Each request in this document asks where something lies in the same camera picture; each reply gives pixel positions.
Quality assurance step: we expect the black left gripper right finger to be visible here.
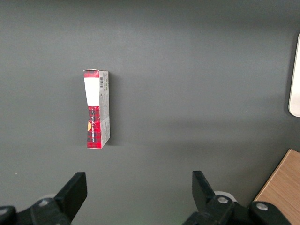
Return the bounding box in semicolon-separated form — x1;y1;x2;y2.
182;170;292;225

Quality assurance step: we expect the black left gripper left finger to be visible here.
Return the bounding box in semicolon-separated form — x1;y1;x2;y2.
0;172;88;225

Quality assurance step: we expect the oak wooden drawer cabinet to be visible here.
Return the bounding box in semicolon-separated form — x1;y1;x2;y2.
254;148;300;225

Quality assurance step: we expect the red plaid cardboard box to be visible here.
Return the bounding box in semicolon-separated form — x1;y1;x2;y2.
83;68;111;150

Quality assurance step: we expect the cream rectangular tray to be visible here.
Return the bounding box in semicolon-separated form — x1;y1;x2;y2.
288;32;300;118

